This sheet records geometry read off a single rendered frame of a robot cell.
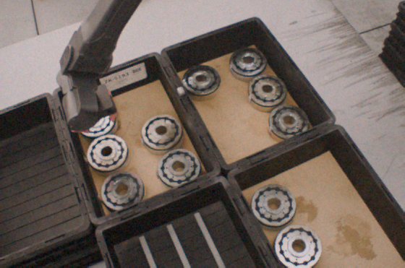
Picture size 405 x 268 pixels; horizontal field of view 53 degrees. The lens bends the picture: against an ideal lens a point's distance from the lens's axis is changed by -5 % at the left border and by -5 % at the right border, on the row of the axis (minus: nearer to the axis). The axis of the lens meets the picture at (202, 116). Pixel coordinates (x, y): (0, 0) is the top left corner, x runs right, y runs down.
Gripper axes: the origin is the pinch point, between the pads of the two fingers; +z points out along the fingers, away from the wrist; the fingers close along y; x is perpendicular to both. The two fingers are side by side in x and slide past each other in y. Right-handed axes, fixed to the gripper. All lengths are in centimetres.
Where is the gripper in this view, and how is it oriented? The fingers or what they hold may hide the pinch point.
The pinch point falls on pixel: (99, 123)
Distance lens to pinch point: 99.6
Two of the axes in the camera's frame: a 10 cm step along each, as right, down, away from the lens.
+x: -3.9, -7.8, 4.9
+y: 9.2, -3.8, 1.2
